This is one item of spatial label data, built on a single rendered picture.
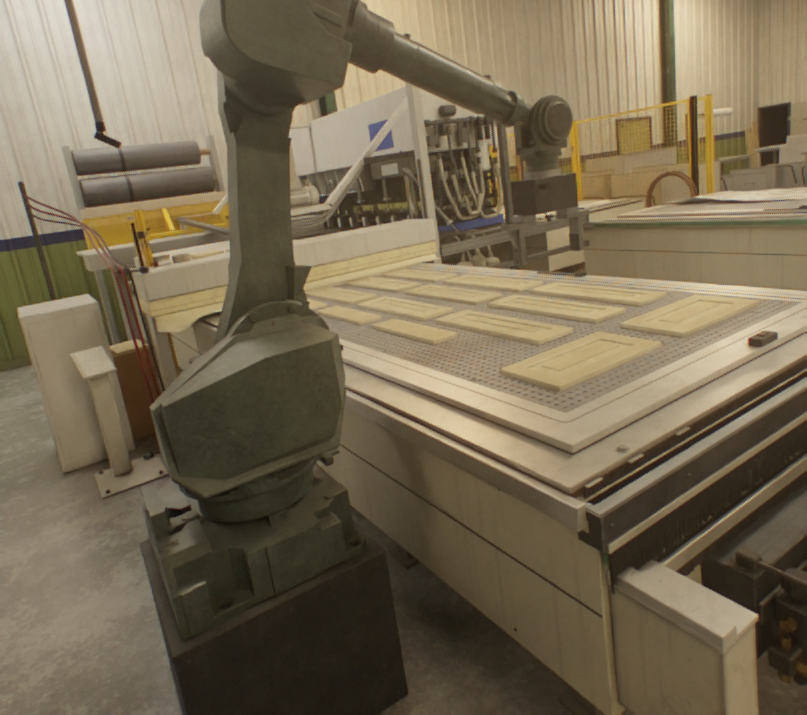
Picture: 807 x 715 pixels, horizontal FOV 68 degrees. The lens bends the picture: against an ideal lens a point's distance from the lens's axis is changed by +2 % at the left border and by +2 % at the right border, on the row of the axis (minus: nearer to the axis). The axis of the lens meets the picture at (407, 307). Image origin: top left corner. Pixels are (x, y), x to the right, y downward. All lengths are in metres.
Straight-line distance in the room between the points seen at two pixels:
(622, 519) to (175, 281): 3.15
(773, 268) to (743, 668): 4.40
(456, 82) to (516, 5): 9.83
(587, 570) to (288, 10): 1.52
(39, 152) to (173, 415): 6.81
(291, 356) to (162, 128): 7.03
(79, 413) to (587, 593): 3.52
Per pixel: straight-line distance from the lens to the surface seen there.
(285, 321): 1.83
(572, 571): 1.56
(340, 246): 4.36
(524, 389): 1.86
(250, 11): 1.66
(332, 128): 7.32
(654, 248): 6.11
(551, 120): 2.29
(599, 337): 2.25
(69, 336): 4.30
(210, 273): 4.03
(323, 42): 1.71
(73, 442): 4.46
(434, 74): 2.06
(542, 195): 2.30
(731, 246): 5.74
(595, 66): 13.22
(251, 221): 1.93
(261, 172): 1.95
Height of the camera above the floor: 1.55
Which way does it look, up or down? 12 degrees down
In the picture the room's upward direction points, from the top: 8 degrees counter-clockwise
